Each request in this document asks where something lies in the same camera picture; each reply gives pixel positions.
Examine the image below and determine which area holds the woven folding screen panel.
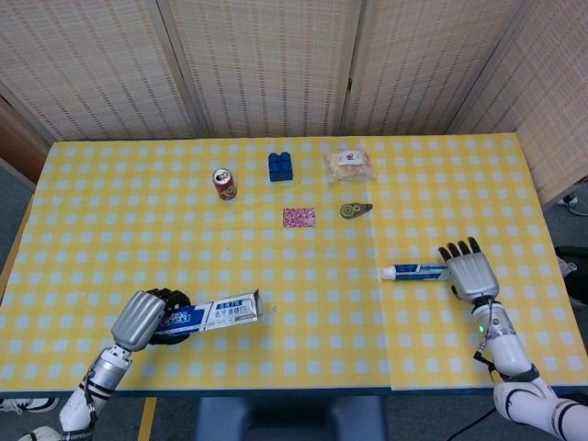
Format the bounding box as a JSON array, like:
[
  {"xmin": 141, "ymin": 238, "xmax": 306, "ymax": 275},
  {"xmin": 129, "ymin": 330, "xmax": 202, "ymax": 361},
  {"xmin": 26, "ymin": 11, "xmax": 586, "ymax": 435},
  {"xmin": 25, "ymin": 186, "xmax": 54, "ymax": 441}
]
[
  {"xmin": 342, "ymin": 0, "xmax": 537, "ymax": 137},
  {"xmin": 0, "ymin": 0, "xmax": 206, "ymax": 143},
  {"xmin": 158, "ymin": 0, "xmax": 364, "ymax": 139},
  {"xmin": 452, "ymin": 0, "xmax": 588, "ymax": 206}
]

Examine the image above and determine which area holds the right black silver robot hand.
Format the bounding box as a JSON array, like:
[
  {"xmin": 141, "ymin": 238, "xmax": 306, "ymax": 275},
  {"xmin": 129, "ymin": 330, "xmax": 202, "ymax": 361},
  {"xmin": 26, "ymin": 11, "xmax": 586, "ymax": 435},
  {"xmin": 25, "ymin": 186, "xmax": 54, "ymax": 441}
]
[{"xmin": 436, "ymin": 236, "xmax": 501, "ymax": 304}]

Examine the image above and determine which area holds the blue building block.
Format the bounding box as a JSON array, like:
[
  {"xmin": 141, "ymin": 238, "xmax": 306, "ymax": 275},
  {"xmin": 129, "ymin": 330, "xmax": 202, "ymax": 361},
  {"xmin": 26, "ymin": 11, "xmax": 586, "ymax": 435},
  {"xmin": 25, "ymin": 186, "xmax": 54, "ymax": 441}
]
[{"xmin": 267, "ymin": 150, "xmax": 295, "ymax": 184}]

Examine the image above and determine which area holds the yellow floor tape strip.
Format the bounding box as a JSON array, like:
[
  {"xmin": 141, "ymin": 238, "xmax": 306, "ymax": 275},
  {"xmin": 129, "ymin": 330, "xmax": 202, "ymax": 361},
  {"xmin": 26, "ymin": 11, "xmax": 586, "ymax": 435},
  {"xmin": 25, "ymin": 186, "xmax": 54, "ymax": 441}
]
[{"xmin": 137, "ymin": 397, "xmax": 158, "ymax": 441}]

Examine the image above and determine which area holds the black white sneaker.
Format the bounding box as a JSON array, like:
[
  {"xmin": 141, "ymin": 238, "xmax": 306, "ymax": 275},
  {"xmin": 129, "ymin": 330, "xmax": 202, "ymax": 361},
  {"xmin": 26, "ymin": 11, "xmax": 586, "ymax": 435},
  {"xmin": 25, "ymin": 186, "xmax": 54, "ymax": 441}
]
[{"xmin": 0, "ymin": 397, "xmax": 61, "ymax": 413}]

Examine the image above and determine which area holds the red drink can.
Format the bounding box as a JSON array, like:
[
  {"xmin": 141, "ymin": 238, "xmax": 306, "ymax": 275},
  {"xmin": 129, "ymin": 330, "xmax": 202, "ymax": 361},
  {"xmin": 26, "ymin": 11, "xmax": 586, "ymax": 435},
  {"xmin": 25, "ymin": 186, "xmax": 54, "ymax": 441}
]
[{"xmin": 211, "ymin": 167, "xmax": 238, "ymax": 202}]

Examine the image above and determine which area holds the brown wooden board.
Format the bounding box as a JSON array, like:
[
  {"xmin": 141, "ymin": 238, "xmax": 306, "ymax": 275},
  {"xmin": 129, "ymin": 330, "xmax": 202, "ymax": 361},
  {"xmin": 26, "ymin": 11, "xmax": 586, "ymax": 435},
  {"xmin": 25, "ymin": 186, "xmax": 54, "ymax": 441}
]
[{"xmin": 0, "ymin": 94, "xmax": 54, "ymax": 185}]

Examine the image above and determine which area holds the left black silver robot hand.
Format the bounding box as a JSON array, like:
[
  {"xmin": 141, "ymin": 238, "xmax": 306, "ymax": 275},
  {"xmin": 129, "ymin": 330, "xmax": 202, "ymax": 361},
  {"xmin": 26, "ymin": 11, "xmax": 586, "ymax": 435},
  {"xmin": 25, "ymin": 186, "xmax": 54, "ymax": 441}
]
[{"xmin": 110, "ymin": 288, "xmax": 192, "ymax": 353}]

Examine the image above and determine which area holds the blue white toothpaste box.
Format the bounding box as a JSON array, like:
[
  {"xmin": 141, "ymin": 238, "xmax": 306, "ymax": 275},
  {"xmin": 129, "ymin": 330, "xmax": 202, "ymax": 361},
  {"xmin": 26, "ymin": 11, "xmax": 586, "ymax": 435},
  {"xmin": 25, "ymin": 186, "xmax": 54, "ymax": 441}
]
[{"xmin": 158, "ymin": 288, "xmax": 266, "ymax": 333}]

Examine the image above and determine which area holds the white blue toothpaste tube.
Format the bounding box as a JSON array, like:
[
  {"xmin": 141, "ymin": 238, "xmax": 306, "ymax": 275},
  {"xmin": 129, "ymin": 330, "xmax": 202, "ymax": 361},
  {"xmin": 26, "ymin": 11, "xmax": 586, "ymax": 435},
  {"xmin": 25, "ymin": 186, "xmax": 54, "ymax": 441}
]
[{"xmin": 381, "ymin": 263, "xmax": 454, "ymax": 282}]

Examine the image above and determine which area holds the grey white sneaker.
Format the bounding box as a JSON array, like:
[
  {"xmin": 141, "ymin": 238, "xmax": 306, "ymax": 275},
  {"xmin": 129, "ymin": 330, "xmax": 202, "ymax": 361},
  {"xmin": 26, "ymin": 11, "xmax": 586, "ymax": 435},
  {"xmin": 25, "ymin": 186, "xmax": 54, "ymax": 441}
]
[{"xmin": 557, "ymin": 192, "xmax": 588, "ymax": 217}]

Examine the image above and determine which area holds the bagged bread pastry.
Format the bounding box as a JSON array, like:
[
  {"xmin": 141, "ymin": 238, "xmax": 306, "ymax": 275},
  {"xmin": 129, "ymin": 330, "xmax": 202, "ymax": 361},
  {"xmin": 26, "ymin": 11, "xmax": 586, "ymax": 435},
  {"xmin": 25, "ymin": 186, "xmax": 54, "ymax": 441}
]
[{"xmin": 323, "ymin": 146, "xmax": 379, "ymax": 185}]

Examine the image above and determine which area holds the green correction tape dispenser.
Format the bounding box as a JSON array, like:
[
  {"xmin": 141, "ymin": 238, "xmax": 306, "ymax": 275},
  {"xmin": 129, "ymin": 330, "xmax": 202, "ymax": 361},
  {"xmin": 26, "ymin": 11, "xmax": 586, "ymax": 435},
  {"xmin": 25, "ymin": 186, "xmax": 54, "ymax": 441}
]
[{"xmin": 339, "ymin": 200, "xmax": 374, "ymax": 221}]

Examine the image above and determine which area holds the yellow white checkered tablecloth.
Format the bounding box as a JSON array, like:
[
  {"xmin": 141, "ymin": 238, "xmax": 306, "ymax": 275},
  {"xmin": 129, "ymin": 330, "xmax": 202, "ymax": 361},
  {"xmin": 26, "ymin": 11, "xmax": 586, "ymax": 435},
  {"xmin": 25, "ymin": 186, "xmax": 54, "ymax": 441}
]
[{"xmin": 0, "ymin": 132, "xmax": 588, "ymax": 394}]

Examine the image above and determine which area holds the pink patterned card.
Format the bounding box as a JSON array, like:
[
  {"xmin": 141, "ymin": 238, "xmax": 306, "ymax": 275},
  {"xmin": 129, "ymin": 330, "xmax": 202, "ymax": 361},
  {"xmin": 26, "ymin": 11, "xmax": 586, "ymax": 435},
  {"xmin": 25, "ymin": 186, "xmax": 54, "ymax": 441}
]
[{"xmin": 281, "ymin": 207, "xmax": 317, "ymax": 229}]

